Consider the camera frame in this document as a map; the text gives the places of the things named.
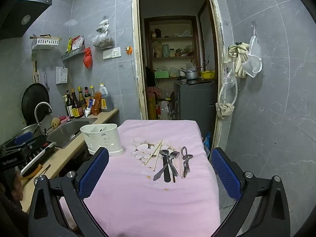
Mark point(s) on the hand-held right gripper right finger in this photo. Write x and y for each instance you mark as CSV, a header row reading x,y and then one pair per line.
x,y
226,172

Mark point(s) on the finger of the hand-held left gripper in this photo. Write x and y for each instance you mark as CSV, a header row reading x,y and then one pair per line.
x,y
37,142
23,137

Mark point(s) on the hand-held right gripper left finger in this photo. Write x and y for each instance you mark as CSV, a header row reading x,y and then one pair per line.
x,y
95,172

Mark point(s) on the white plastic utensil holder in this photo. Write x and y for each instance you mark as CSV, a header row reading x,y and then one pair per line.
x,y
106,140

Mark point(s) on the person's left forearm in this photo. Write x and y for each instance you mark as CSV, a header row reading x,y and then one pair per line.
x,y
8,217

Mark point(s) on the person's left hand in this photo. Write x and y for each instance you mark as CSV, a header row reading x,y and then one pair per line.
x,y
17,186

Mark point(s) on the steel basin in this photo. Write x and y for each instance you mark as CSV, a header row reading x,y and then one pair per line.
x,y
24,131

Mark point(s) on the yellow sponge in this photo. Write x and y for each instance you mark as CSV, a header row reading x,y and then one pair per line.
x,y
55,122

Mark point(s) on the steel sink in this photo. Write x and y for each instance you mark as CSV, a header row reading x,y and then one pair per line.
x,y
69,130

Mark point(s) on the blue bag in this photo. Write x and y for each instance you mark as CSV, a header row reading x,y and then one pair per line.
x,y
207,142

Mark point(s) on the pink dish cloth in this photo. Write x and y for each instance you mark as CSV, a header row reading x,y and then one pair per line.
x,y
64,118

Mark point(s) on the black wok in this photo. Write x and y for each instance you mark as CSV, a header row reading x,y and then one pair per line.
x,y
30,101

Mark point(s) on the metal faucet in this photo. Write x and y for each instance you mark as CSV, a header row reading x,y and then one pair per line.
x,y
43,105

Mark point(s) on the metal tongs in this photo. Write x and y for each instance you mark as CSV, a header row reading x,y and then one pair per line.
x,y
185,161

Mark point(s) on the dark pump bottle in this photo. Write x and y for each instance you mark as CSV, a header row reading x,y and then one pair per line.
x,y
67,105

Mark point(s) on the pink floral cloth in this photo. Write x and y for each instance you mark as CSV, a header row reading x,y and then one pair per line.
x,y
138,197

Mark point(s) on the large soy sauce bottle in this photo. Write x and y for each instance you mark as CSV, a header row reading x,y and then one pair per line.
x,y
74,106

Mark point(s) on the metal fork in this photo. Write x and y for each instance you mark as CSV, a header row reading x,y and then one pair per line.
x,y
175,153

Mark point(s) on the white and blue packet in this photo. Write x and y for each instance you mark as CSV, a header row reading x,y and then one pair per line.
x,y
88,109

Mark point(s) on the yellow-capped sauce bottle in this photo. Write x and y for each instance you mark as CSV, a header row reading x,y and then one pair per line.
x,y
81,98

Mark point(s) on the hanging metal utensil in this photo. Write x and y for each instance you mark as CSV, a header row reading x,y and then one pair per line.
x,y
46,79

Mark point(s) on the knotted beige rag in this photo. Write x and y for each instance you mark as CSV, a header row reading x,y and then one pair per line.
x,y
225,109

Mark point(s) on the red-capped sauce bottle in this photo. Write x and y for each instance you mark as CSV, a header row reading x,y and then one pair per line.
x,y
86,96

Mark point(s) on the orange seasoning packet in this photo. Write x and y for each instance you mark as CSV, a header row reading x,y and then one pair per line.
x,y
97,103

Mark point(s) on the dark oil jug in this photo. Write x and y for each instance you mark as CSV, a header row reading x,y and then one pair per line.
x,y
105,100

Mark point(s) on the clear yellow-capped bottle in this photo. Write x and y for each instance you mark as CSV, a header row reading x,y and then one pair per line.
x,y
92,92

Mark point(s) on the grey fridge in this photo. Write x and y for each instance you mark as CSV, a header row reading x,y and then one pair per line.
x,y
195,103

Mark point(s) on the yellow gas cylinder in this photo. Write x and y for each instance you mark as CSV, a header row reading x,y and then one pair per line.
x,y
152,106

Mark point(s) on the white plastic jug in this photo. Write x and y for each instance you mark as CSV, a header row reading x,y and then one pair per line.
x,y
163,109

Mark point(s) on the clear hanging plastic bag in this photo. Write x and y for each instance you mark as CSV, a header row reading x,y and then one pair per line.
x,y
228,80

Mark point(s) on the red plastic bag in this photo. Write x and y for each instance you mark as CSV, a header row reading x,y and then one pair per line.
x,y
88,58

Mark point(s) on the yellow bowl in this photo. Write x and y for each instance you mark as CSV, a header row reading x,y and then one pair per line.
x,y
207,74

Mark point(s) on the yellow packet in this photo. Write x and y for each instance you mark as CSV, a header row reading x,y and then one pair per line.
x,y
69,45

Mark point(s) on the metal pot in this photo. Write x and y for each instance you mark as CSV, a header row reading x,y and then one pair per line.
x,y
191,74

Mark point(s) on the red packet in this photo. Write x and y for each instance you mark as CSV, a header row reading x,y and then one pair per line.
x,y
77,42

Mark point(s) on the green box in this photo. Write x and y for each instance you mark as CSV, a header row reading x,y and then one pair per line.
x,y
161,74

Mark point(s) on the white mesh bag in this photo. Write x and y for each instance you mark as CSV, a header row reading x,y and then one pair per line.
x,y
254,56

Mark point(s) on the clear bag of dried goods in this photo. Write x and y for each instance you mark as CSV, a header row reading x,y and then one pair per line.
x,y
103,41

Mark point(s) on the black range hood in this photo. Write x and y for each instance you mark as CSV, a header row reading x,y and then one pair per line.
x,y
19,12

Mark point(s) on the green thermos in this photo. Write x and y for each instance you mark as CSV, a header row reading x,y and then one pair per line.
x,y
165,50

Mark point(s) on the wooden shelf cabinet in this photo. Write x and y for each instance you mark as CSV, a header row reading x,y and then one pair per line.
x,y
172,39

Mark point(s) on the white wall box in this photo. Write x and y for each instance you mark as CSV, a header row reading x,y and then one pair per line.
x,y
61,75

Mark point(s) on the grey wall shelf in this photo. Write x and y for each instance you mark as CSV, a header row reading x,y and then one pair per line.
x,y
72,53

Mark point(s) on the white wall basket rack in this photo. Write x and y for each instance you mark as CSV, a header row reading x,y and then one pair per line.
x,y
45,43

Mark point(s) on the white wall switch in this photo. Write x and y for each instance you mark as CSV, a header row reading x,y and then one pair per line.
x,y
107,53

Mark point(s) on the white wall socket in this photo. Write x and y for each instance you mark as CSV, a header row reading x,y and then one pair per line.
x,y
116,52

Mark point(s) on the white door frame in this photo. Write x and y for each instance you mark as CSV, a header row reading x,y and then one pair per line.
x,y
137,54

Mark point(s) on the orange wall hook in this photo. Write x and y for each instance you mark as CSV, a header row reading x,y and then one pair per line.
x,y
128,49

